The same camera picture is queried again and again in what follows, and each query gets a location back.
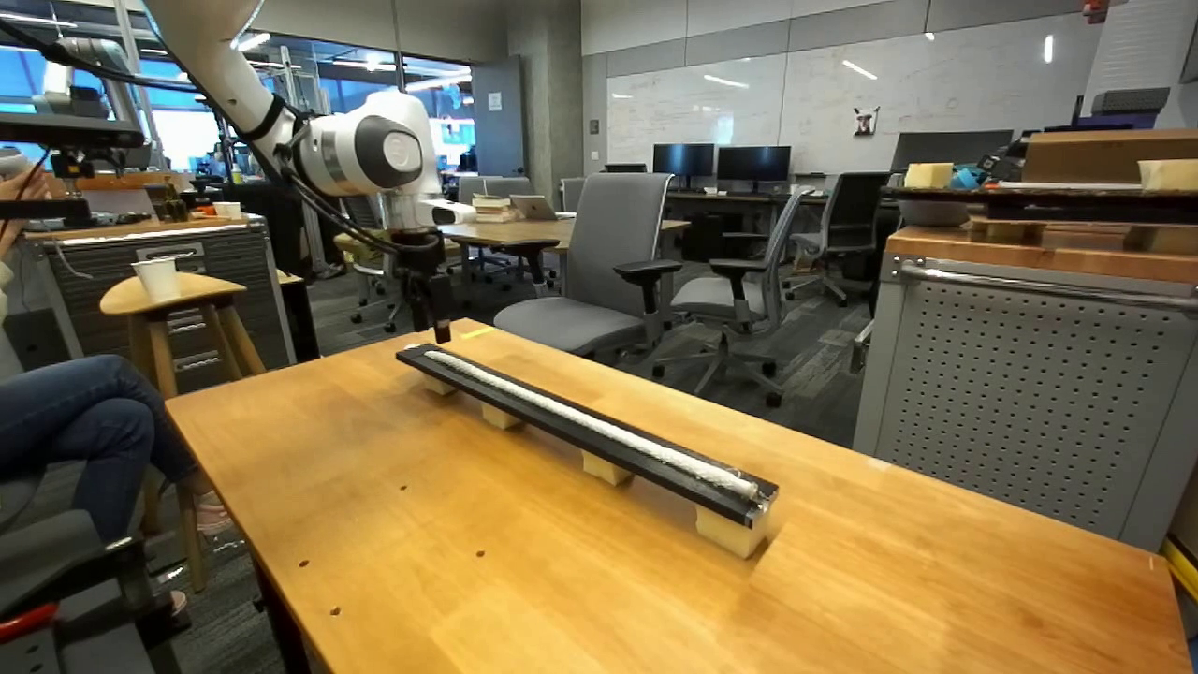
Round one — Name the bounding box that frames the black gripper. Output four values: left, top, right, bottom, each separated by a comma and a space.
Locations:
394, 229, 454, 345

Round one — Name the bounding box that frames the white rope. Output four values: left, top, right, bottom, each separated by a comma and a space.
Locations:
425, 351, 764, 495

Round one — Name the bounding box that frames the wooden office desk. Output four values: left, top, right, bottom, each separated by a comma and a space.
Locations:
439, 214, 691, 254

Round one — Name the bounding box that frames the book stack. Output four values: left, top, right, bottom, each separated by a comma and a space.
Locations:
469, 193, 561, 226

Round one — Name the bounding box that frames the large grey office chair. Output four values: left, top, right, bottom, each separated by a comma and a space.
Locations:
492, 170, 689, 367

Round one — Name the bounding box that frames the grey drawer cabinet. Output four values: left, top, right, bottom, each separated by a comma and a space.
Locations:
31, 214, 301, 398

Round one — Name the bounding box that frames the round wooden stool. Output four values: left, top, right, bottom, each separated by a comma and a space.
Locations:
97, 269, 273, 405

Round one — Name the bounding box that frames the white paper cup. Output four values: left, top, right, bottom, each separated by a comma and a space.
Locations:
131, 254, 182, 304

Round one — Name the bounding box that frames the grey mesh office chair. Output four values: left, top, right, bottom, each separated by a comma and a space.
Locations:
668, 183, 814, 407

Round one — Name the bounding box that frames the dark computer monitor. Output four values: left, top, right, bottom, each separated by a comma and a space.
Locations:
653, 144, 719, 196

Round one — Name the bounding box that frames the person's leg in jeans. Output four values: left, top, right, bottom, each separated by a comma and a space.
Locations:
0, 351, 171, 542

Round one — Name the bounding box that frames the person's shoe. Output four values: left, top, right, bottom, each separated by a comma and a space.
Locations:
145, 582, 197, 631

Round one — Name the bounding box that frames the black shelf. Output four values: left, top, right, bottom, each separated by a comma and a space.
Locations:
0, 108, 145, 151

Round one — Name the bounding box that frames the black office chair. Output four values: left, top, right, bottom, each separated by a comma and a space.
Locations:
796, 170, 892, 312

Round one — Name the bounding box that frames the dark office chair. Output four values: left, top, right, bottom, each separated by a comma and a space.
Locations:
0, 473, 166, 674

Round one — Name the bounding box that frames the white lamp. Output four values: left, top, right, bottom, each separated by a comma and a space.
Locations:
36, 51, 75, 105

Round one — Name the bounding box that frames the pale foam block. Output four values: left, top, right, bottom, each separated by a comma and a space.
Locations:
1136, 158, 1198, 196
897, 161, 958, 196

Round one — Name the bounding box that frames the red bar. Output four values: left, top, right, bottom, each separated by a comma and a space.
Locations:
0, 599, 65, 648

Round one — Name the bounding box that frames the blue tool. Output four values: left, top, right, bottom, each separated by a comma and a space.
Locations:
952, 153, 1002, 196

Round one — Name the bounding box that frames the grey perforated tool cabinet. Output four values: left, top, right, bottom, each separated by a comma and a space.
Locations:
852, 226, 1198, 556

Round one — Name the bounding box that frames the wooden box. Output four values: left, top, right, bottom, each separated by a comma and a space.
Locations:
1021, 128, 1198, 189

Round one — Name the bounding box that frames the grey boxy device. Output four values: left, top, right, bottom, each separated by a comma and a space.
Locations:
1073, 85, 1177, 131

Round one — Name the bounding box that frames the yellow strip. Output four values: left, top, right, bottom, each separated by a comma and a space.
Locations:
1162, 535, 1198, 603

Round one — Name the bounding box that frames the black grooved rail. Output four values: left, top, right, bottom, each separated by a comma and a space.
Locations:
394, 340, 777, 528

